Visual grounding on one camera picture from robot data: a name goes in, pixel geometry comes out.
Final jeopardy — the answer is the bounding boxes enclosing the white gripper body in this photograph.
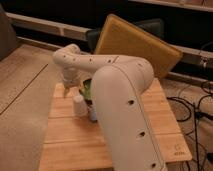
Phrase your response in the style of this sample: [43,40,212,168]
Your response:
[62,68,79,88]

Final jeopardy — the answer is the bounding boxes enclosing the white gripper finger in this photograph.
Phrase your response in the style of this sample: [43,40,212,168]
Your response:
[63,88,70,98]

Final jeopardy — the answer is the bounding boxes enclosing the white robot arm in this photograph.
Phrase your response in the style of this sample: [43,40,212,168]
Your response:
[53,44,167,171]

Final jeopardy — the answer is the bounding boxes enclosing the green bowl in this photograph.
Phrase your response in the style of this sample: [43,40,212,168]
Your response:
[79,79,91,100]

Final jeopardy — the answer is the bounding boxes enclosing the blue sponge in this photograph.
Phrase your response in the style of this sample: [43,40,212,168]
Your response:
[89,105,97,122]

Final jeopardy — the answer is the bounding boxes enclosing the wooden board table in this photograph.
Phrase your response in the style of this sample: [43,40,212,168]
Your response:
[38,80,192,171]

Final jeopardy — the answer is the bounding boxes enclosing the yellow cushion panel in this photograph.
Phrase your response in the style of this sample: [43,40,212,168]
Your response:
[95,14,183,78]

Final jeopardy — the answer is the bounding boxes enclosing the black cables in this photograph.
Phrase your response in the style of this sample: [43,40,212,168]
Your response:
[166,79,213,171]

